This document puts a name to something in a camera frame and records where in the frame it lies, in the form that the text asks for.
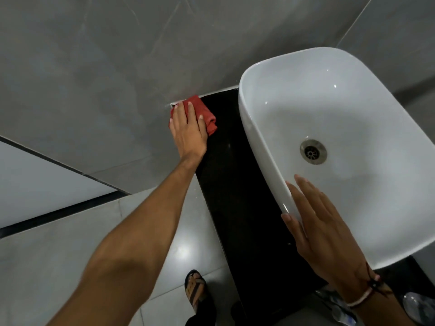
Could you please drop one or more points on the person's left hand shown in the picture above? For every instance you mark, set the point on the person's left hand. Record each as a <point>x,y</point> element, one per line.
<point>189,139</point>

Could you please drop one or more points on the person's right hand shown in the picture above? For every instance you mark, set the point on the person's right hand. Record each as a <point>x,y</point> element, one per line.
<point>326,234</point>

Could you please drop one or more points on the person's left little finger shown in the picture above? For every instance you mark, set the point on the person's left little finger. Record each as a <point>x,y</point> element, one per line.
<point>172,127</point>

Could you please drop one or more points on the person's left middle finger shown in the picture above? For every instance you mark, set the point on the person's left middle finger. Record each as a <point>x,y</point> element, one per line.
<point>191,113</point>

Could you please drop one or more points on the person's right thumb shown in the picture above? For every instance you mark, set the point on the person's right thumb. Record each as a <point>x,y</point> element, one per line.
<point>293,228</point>

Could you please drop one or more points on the person's right middle finger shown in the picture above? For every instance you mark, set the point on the person's right middle finger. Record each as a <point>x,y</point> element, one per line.
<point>311,196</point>

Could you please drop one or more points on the red cleaning cloth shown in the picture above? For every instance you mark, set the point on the red cleaning cloth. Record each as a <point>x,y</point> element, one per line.
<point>207,113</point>

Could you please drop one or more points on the person's left forearm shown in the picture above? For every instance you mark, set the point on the person's left forearm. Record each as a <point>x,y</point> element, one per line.
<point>136,241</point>

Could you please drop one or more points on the person's right forearm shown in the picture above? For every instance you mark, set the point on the person's right forearm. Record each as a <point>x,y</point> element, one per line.
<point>377,302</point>

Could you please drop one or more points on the metal sink drain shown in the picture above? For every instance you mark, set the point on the metal sink drain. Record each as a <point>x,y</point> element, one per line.
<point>313,152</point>

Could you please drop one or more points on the clear plastic bag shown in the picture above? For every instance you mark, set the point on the clear plastic bag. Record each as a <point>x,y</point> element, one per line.
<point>336,310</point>
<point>419,307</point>

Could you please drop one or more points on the white ceramic sink basin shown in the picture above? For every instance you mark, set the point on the white ceramic sink basin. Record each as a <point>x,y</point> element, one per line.
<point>356,108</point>

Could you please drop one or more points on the black sandal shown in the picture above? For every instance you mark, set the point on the black sandal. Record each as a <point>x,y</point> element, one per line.
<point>208,303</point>

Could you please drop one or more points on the person's foot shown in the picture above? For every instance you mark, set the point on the person's foot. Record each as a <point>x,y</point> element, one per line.
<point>195,291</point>

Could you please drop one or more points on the white panel with black trim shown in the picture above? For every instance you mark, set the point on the white panel with black trim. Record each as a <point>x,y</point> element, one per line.
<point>44,186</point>

